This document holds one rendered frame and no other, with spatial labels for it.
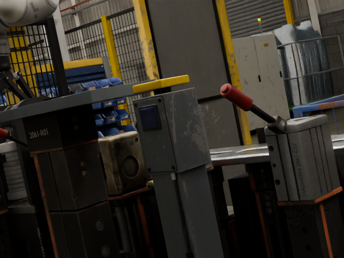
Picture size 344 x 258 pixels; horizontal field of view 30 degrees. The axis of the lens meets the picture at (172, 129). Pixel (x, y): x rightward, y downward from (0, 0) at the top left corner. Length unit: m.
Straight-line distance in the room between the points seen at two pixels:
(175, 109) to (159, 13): 3.77
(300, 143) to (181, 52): 3.82
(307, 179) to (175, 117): 0.22
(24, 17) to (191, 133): 0.93
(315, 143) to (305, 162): 0.04
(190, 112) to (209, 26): 4.16
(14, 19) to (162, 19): 2.97
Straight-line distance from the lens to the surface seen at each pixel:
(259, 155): 1.14
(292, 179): 0.97
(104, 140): 1.25
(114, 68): 6.16
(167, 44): 4.64
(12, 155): 1.47
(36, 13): 1.76
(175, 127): 0.89
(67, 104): 0.98
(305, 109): 3.32
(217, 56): 5.06
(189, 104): 0.91
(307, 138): 0.96
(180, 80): 0.91
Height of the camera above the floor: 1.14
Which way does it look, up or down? 3 degrees down
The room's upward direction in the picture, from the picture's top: 11 degrees counter-clockwise
